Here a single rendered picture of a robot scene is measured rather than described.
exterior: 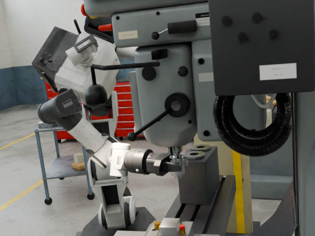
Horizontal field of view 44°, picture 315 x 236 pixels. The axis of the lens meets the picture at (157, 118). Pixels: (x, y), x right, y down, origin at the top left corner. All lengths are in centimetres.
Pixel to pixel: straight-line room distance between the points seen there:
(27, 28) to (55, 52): 1073
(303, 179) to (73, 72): 98
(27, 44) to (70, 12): 174
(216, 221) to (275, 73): 82
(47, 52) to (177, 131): 76
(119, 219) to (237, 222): 133
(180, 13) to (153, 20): 8
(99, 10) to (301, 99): 60
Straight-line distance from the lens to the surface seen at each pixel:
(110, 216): 219
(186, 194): 163
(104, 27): 139
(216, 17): 81
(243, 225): 329
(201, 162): 156
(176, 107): 110
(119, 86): 632
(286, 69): 81
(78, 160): 442
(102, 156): 162
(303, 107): 103
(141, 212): 253
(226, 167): 311
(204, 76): 108
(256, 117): 108
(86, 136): 161
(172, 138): 118
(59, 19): 1183
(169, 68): 112
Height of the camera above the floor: 165
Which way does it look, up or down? 12 degrees down
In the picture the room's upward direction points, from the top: 6 degrees counter-clockwise
